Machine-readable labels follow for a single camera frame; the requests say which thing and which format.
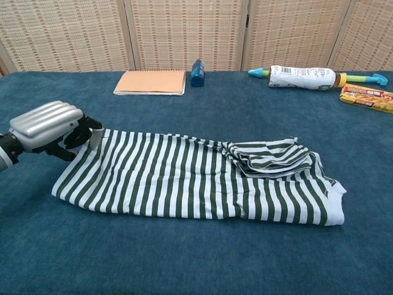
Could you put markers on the green white striped T-shirt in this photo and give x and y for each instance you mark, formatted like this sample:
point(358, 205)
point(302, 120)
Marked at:
point(169, 178)

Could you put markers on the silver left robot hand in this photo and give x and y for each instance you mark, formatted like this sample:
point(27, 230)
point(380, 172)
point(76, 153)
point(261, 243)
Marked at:
point(46, 123)

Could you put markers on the woven folding screen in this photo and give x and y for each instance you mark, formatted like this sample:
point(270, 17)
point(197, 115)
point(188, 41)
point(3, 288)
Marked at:
point(184, 30)

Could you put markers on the orange spiral notebook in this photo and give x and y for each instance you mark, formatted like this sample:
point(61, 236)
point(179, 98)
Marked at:
point(150, 81)

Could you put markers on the green blue toy water pump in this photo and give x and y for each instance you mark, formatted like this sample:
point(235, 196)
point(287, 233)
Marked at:
point(258, 73)

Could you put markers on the white labelled bottle brown cap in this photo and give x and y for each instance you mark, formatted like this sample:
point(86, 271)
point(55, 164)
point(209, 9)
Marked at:
point(301, 78)

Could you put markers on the yellow curry box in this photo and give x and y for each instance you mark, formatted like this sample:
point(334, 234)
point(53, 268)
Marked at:
point(368, 99)

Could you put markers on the small blue bottle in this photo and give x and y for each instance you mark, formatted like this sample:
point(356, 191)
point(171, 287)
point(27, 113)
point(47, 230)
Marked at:
point(197, 75)

